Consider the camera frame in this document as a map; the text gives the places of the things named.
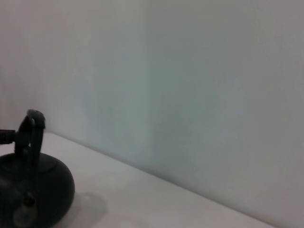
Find black round teapot with handle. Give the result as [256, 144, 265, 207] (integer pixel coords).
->
[0, 109, 76, 228]

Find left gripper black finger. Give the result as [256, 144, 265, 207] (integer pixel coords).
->
[0, 128, 19, 146]

